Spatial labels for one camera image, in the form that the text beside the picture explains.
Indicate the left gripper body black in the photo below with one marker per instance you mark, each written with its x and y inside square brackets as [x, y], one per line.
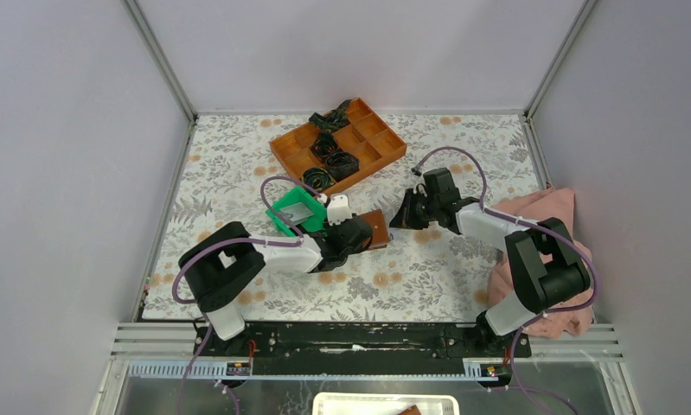
[335, 227]

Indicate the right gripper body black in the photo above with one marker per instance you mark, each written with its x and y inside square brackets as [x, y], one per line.
[419, 210]

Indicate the brown leather card holder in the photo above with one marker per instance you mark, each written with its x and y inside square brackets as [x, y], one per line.
[380, 234]

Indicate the green plastic card box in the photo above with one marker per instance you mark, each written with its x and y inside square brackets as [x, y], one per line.
[303, 211]

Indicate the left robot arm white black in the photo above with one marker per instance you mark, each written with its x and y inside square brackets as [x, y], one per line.
[218, 269]

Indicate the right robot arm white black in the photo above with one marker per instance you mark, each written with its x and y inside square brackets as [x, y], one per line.
[546, 267]

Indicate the black items in tray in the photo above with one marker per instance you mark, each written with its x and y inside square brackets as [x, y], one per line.
[338, 163]

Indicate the orange wooden compartment tray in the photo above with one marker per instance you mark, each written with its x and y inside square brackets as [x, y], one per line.
[366, 137]

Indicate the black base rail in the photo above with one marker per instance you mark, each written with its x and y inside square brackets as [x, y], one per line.
[364, 349]

